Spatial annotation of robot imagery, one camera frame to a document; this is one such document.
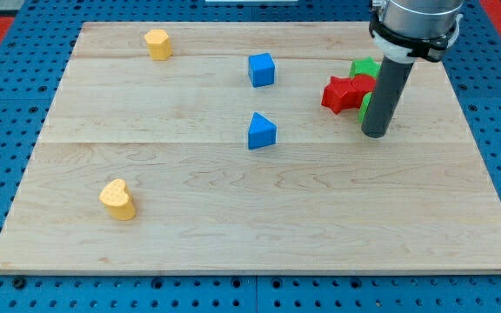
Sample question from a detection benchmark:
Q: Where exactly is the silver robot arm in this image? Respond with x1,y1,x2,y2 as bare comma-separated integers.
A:
369,0,464,64

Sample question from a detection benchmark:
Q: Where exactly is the blue triangle block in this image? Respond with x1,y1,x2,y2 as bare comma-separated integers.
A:
247,112,277,150

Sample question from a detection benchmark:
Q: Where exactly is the wooden board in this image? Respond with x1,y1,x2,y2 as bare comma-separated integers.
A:
0,22,501,276

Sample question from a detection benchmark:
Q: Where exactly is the blue cube block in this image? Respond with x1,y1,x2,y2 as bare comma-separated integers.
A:
248,53,276,88

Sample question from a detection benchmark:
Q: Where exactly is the red star block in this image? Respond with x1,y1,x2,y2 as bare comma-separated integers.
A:
321,77,360,115

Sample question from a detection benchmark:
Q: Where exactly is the green round block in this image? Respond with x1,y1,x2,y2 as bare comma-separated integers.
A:
357,92,372,123

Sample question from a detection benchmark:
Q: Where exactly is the red round block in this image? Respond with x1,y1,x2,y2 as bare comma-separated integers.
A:
351,74,376,109

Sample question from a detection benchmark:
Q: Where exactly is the yellow heart block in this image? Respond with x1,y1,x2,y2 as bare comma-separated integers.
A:
98,178,137,221

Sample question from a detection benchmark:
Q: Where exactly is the green star block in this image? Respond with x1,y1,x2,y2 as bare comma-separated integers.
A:
349,57,380,78

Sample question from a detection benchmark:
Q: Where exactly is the yellow hexagon block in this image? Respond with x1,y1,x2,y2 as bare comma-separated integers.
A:
144,29,172,61

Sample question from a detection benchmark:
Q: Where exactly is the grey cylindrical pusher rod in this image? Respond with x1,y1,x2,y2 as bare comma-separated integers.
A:
361,57,413,138

